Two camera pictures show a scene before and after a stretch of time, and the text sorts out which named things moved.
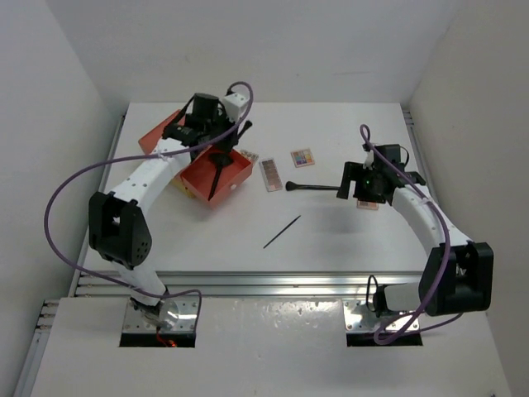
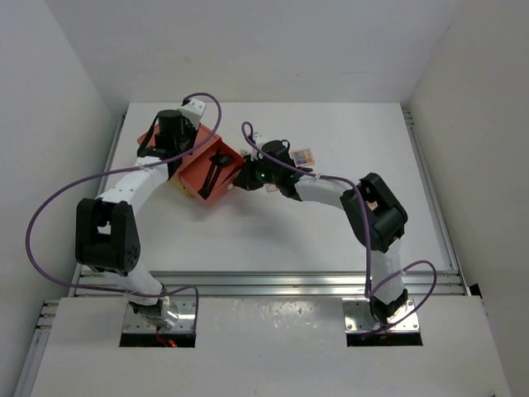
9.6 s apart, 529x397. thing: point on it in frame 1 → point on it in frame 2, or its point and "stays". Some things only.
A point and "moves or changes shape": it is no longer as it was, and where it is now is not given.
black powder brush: (291, 186) moves or changes shape
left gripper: (227, 145) → (190, 128)
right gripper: (350, 174) → (245, 179)
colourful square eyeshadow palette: (302, 158) stays
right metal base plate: (360, 315) stays
